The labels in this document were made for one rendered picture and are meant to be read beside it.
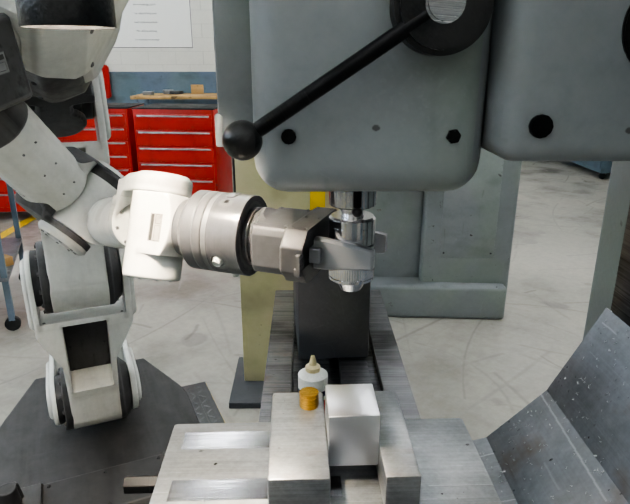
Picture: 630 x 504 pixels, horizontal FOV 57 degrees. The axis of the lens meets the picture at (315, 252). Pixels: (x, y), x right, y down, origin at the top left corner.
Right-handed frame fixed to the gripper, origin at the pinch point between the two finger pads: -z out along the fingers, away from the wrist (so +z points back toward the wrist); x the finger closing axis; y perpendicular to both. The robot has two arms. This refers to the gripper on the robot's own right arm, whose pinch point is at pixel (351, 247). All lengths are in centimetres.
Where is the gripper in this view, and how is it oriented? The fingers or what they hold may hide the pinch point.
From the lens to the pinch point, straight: 59.0
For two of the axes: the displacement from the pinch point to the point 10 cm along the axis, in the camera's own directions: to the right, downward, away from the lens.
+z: -9.4, -1.2, 3.1
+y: -0.1, 9.5, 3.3
